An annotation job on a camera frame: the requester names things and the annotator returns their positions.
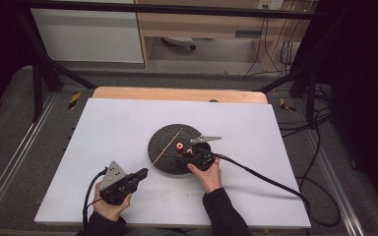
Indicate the white table sheet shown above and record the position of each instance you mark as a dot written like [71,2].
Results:
[111,131]

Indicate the wooden skewer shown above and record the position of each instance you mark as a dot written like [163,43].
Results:
[164,151]

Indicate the white cabinet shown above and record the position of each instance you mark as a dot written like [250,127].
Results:
[88,36]

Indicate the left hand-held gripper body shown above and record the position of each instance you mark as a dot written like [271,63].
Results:
[116,187]

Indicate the person's left hand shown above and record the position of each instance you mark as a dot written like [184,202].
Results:
[111,211]

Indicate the dark curtain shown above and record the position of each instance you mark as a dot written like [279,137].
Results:
[367,82]
[0,49]

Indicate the black metal frame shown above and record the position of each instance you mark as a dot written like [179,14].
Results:
[177,9]

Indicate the office chair base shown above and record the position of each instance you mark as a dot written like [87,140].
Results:
[178,41]

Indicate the wooden desk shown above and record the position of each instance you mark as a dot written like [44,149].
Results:
[193,24]

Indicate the person's right hand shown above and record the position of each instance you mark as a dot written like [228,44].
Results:
[210,180]

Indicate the aluminium floor rail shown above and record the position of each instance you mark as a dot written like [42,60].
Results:
[16,154]
[338,190]

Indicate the wooden table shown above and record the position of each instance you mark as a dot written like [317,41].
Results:
[177,95]

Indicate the white wall outlet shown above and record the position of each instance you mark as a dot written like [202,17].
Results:
[270,4]

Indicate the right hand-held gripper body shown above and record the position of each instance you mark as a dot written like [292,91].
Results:
[203,157]

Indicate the black round plate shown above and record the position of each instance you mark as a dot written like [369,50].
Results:
[160,137]

